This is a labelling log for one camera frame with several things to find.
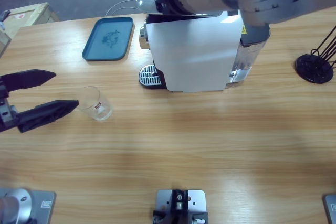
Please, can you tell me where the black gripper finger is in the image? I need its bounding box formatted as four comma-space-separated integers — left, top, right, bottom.
0, 69, 57, 92
16, 100, 80, 133

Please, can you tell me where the clear drinking glass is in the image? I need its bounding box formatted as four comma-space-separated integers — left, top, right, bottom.
76, 86, 113, 122

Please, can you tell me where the white capsule coffee machine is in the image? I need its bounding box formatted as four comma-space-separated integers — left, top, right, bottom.
139, 10, 244, 93

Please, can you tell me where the wooden crate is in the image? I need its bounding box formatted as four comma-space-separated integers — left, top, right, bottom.
0, 2, 60, 40

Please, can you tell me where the teal plastic tray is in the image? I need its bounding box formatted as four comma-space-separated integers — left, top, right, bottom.
81, 16, 135, 62

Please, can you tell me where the drip tray with metal grille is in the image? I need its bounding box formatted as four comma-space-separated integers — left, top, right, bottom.
139, 63, 165, 89

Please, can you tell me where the clear water tank black lid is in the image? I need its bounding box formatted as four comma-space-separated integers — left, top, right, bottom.
230, 23, 271, 88

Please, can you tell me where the thin white cable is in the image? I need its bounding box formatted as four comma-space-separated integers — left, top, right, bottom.
104, 0, 139, 17

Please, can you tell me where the arm grey base plate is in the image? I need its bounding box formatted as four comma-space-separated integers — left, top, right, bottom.
0, 187, 57, 224
322, 194, 336, 224

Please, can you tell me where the dark extrusion post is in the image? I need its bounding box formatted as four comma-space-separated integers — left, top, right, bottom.
171, 188, 189, 213

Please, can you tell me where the black wire capsule stand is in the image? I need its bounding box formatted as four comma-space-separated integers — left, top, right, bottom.
294, 26, 336, 85

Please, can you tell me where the grey centre mount plate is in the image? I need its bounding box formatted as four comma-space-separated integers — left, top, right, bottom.
153, 188, 209, 224

